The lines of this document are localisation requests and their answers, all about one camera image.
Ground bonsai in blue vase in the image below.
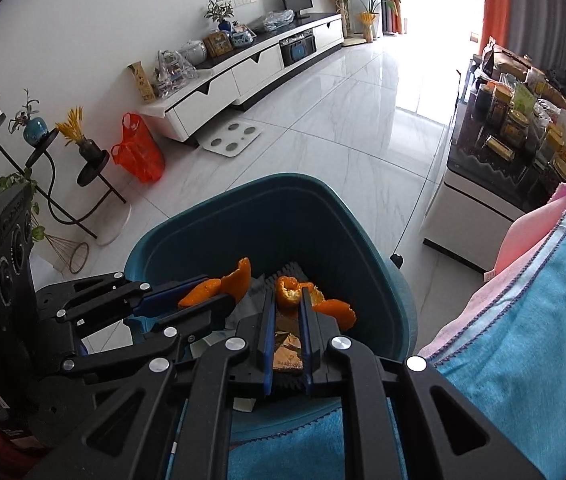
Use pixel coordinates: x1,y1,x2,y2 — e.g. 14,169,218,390
204,0,236,33

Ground wooden picture frame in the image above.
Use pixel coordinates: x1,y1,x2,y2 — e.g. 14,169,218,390
203,31,234,58

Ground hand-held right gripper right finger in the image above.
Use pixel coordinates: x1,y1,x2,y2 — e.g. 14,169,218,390
298,286,548,480

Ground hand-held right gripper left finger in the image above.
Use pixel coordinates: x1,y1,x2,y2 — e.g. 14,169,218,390
28,289,278,480

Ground clear plastic wrapped model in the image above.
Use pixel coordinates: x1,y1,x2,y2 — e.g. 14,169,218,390
155,50,198,96

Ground pink cloth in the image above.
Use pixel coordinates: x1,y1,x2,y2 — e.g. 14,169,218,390
423,180,566,361

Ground blue vase with plant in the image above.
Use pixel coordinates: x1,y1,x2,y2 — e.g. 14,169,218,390
9,89,48,146

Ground dark vase with yellow wheat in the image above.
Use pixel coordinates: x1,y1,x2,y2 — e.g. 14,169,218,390
55,106,104,163

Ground gold wire ornament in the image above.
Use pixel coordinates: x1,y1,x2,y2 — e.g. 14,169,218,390
38,232,90,275

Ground thin black cable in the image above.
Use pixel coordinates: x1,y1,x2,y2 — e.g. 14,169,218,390
389,57,468,268

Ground black curved plant stand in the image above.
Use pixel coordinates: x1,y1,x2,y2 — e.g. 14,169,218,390
0,110,132,247

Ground teal plastic bin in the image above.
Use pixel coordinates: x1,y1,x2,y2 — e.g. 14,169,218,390
125,172,418,436

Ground white ceramic jar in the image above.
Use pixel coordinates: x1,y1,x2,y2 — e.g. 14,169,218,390
183,40,208,65

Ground plastic wrapped item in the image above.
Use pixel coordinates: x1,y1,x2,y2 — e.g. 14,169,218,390
262,8,296,31

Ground green potted vine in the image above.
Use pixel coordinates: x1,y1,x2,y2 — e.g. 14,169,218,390
0,170,46,243

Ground tall yellow box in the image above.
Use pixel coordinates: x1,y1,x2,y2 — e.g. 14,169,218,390
128,61,158,103

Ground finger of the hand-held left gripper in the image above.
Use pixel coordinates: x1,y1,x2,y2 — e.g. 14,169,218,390
59,293,237,377
37,272,204,327

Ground orange plastic bag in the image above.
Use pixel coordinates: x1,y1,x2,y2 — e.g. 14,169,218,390
111,112,166,184

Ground golden snack bag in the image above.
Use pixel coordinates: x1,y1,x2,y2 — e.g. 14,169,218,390
273,310,308,373

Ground blue and white porcelain bowl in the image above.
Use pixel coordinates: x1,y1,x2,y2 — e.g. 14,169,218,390
230,25,258,48

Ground black coffee table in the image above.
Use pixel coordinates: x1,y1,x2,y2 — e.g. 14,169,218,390
422,42,566,273

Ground group of jars and boxes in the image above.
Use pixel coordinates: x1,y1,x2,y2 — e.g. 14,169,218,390
473,42,566,181

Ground black clothes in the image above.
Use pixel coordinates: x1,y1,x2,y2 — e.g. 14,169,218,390
545,67,566,93

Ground large curled orange peel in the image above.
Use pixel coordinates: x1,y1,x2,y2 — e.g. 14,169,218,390
274,275,358,333

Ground white bathroom scale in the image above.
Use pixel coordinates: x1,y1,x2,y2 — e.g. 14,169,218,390
198,121,264,158

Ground white and black TV stand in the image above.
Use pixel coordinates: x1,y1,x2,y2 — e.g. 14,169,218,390
139,11,344,148

